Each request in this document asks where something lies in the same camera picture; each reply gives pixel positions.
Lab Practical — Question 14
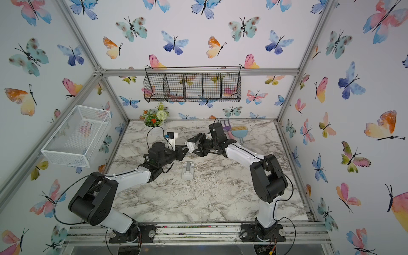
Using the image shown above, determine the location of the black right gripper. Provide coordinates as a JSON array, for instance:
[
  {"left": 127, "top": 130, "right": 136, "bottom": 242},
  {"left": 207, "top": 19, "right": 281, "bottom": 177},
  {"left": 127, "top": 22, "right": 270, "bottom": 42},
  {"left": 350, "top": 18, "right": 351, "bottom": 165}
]
[{"left": 185, "top": 132, "right": 218, "bottom": 157}]

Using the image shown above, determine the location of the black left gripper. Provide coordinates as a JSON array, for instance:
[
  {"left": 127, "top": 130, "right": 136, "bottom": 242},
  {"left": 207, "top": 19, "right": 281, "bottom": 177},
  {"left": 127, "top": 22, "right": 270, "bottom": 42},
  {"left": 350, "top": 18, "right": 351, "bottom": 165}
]
[{"left": 158, "top": 145, "right": 191, "bottom": 170}]

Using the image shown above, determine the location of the white grey phone stand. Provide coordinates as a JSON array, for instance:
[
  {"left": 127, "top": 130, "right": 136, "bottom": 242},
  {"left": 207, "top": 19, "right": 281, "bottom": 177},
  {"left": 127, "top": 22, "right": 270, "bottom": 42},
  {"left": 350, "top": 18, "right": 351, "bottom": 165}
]
[{"left": 185, "top": 141, "right": 198, "bottom": 154}]

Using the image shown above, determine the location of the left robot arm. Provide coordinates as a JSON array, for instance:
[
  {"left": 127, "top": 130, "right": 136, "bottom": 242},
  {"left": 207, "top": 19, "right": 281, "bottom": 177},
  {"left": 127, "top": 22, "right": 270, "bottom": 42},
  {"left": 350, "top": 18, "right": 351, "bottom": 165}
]
[{"left": 69, "top": 142, "right": 191, "bottom": 235}]

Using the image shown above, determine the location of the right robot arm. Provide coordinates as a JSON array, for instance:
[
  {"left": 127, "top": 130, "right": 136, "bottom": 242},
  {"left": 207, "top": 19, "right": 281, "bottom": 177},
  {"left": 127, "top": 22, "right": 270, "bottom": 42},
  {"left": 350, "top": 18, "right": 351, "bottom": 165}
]
[{"left": 186, "top": 123, "right": 288, "bottom": 229}]

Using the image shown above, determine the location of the purple pink toy rake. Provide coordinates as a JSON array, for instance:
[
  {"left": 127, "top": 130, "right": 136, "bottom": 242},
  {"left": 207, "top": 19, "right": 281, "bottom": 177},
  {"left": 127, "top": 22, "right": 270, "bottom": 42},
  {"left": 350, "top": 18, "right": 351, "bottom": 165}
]
[{"left": 222, "top": 119, "right": 234, "bottom": 139}]

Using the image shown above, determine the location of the blue toy brush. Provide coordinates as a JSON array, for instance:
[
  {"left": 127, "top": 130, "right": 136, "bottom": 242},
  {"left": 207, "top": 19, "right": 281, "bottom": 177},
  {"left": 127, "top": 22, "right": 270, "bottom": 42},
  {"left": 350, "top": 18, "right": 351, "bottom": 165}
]
[{"left": 231, "top": 126, "right": 248, "bottom": 144}]

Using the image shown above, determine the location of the white flower pot with plant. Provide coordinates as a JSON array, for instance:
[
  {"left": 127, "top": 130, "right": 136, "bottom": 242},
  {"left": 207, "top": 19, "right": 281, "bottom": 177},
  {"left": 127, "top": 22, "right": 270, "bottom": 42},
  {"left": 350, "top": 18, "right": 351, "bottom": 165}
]
[{"left": 141, "top": 103, "right": 169, "bottom": 128}]

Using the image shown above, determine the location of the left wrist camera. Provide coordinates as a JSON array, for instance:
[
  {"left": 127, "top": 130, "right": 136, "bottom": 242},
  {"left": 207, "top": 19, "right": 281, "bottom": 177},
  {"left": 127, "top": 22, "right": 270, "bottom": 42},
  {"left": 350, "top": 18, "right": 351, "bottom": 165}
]
[{"left": 165, "top": 132, "right": 178, "bottom": 150}]

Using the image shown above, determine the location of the black wire wall basket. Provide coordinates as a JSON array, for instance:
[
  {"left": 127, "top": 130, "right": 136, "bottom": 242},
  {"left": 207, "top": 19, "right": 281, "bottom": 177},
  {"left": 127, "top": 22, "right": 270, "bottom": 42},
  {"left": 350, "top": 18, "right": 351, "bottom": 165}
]
[{"left": 142, "top": 66, "right": 242, "bottom": 103}]

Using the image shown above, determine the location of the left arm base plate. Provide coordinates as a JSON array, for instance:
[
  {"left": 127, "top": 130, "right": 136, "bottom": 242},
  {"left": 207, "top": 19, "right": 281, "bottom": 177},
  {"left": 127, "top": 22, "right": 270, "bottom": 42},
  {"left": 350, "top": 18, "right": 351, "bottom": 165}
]
[{"left": 108, "top": 219, "right": 156, "bottom": 244}]

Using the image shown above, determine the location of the white mesh wall basket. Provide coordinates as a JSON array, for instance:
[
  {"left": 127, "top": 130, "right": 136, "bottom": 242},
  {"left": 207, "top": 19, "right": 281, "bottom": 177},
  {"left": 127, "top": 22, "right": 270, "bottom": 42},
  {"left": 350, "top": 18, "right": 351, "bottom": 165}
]
[{"left": 40, "top": 105, "right": 112, "bottom": 168}]

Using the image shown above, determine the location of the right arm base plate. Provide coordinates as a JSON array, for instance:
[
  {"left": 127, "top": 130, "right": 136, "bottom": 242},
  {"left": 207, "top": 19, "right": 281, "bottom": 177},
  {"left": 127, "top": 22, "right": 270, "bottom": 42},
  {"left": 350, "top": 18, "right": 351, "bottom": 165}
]
[{"left": 239, "top": 219, "right": 286, "bottom": 243}]

